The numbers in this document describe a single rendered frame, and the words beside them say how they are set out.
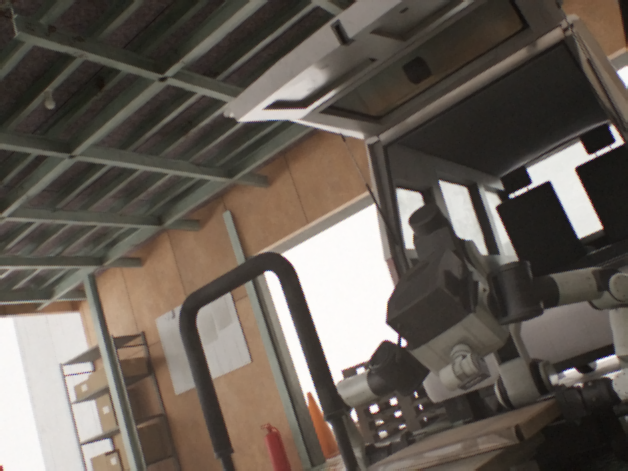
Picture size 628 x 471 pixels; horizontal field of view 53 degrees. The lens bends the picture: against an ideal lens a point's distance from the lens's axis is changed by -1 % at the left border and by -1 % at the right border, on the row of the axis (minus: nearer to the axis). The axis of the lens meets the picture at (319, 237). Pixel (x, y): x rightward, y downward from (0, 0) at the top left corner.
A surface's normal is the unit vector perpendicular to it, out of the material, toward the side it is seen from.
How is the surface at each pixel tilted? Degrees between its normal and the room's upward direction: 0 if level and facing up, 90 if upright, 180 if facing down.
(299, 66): 106
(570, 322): 88
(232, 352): 90
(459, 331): 130
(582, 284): 90
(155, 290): 90
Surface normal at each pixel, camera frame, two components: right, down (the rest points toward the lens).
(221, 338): -0.56, -0.04
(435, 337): -0.15, 0.52
